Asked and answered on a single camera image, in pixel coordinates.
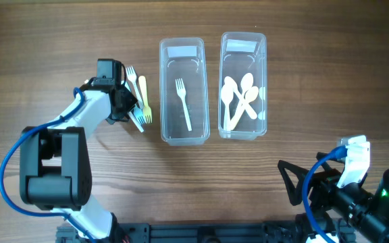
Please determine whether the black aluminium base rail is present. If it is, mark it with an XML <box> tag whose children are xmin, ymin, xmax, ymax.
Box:
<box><xmin>55</xmin><ymin>219</ymin><xmax>356</xmax><ymax>243</ymax></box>

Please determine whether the yellow plastic spoon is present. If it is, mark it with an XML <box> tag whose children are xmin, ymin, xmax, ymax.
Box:
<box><xmin>228</xmin><ymin>86</ymin><xmax>259</xmax><ymax>130</ymax></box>

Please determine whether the white spoon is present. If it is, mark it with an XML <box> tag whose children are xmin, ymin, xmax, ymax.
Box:
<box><xmin>221</xmin><ymin>84</ymin><xmax>233</xmax><ymax>131</ymax></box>
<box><xmin>224</xmin><ymin>76</ymin><xmax>248</xmax><ymax>109</ymax></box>

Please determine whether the right clear plastic container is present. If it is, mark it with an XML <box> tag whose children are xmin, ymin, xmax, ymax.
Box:
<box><xmin>218</xmin><ymin>32</ymin><xmax>267</xmax><ymax>140</ymax></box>

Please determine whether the right blue cable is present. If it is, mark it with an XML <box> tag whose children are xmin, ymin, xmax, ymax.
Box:
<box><xmin>301</xmin><ymin>144</ymin><xmax>349</xmax><ymax>243</ymax></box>

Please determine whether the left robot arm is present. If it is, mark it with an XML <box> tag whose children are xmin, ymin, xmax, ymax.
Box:
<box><xmin>20</xmin><ymin>59</ymin><xmax>137</xmax><ymax>242</ymax></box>

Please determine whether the left clear plastic container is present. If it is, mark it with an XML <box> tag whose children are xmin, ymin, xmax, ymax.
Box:
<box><xmin>159</xmin><ymin>37</ymin><xmax>210</xmax><ymax>146</ymax></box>

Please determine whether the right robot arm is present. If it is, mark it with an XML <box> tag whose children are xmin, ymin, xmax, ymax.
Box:
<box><xmin>278</xmin><ymin>148</ymin><xmax>389</xmax><ymax>242</ymax></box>

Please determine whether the clear plastic container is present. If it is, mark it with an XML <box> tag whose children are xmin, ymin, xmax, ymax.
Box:
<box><xmin>218</xmin><ymin>32</ymin><xmax>267</xmax><ymax>140</ymax></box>
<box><xmin>159</xmin><ymin>37</ymin><xmax>210</xmax><ymax>146</ymax></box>

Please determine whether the white spoon angled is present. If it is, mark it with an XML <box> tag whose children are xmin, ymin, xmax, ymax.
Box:
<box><xmin>238</xmin><ymin>73</ymin><xmax>253</xmax><ymax>105</ymax></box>

